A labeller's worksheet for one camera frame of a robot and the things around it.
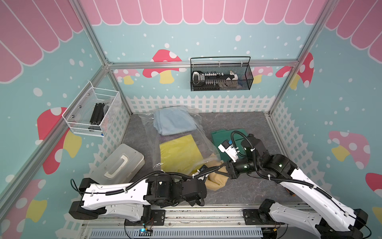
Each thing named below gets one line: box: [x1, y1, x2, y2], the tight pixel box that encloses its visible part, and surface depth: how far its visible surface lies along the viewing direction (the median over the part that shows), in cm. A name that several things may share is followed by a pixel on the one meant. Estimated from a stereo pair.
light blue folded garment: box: [153, 106, 197, 136], surface depth 106 cm
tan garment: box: [204, 154, 229, 192], surface depth 62 cm
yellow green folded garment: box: [159, 133, 204, 176], surface depth 95 cm
